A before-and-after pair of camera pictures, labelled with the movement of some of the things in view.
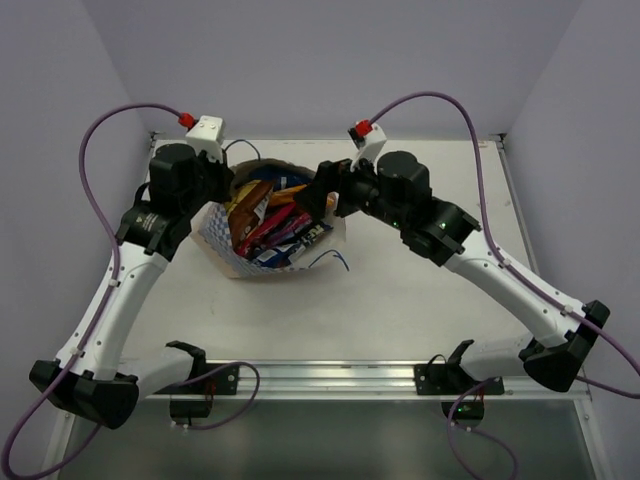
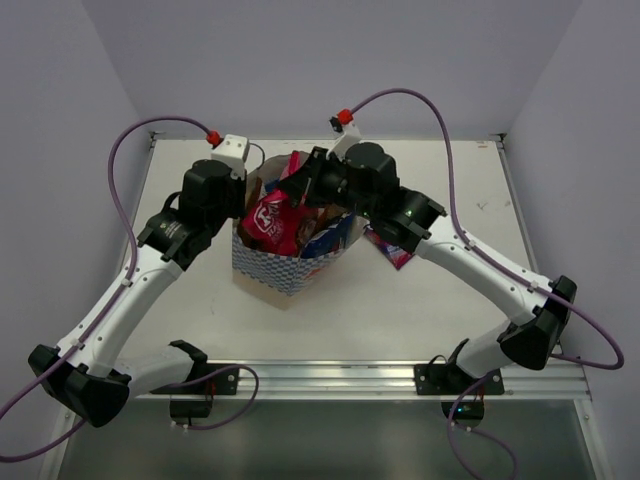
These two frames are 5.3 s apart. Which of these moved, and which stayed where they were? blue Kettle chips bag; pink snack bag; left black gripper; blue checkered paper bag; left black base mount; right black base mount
Moved: blue Kettle chips bag; blue checkered paper bag; left black gripper; pink snack bag
Stayed: right black base mount; left black base mount
